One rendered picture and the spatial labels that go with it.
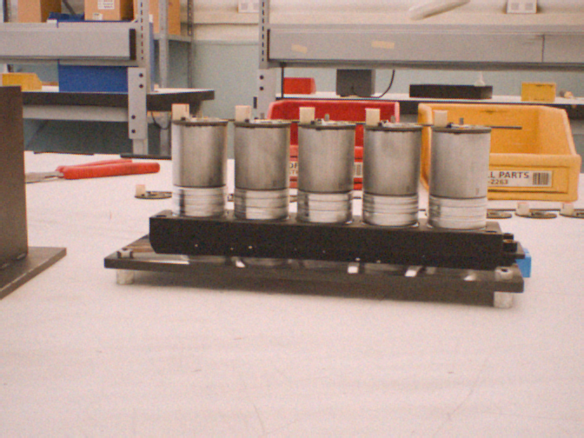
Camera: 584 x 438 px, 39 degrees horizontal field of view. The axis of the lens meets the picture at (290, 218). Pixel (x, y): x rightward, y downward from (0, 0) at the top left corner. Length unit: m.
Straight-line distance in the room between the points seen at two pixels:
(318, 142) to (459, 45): 2.24
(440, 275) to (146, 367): 0.12
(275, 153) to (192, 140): 0.04
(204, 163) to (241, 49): 4.53
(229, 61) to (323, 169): 4.56
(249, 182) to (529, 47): 2.25
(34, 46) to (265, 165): 2.62
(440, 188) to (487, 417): 0.15
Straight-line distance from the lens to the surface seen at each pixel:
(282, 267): 0.31
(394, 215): 0.34
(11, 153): 0.36
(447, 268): 0.32
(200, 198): 0.36
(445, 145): 0.34
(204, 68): 4.94
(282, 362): 0.25
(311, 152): 0.34
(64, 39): 2.90
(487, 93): 2.80
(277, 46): 2.64
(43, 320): 0.29
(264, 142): 0.35
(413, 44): 2.58
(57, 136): 5.33
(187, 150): 0.36
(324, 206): 0.35
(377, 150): 0.34
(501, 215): 0.51
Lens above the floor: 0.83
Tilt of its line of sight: 10 degrees down
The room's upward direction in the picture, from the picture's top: 1 degrees clockwise
